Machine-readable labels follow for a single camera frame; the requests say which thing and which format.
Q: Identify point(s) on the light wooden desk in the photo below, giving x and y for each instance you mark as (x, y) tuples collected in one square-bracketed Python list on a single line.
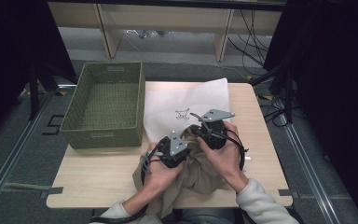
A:
[(167, 18)]

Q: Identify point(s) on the black metal stand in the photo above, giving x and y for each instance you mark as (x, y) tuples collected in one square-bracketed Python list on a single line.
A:
[(287, 93), (34, 93)]

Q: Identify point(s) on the black curtain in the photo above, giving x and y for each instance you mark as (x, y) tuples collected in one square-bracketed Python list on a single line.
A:
[(338, 93), (9, 46)]

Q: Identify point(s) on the person's legs in jeans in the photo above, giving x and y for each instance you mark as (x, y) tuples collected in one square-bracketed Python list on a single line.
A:
[(205, 216)]

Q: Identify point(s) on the green woven basket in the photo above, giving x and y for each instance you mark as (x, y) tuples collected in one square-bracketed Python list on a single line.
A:
[(105, 105)]

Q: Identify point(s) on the grey floor tape strip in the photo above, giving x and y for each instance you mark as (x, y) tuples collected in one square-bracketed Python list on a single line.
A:
[(31, 188)]

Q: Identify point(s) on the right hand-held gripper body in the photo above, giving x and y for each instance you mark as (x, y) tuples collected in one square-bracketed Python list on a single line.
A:
[(214, 133)]

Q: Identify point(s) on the white mesh laundry bag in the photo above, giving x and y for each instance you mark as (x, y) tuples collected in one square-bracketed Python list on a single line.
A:
[(167, 99)]

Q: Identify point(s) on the person's right hand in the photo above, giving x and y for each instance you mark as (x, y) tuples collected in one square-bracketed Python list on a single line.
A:
[(230, 158)]

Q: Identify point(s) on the beige pants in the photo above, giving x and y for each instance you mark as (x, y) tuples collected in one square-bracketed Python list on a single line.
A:
[(199, 177)]

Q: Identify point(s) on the person's left hand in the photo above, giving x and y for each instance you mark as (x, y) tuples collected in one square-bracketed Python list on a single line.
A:
[(160, 174)]

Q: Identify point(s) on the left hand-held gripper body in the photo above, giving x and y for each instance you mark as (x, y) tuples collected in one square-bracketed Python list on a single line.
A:
[(175, 152)]

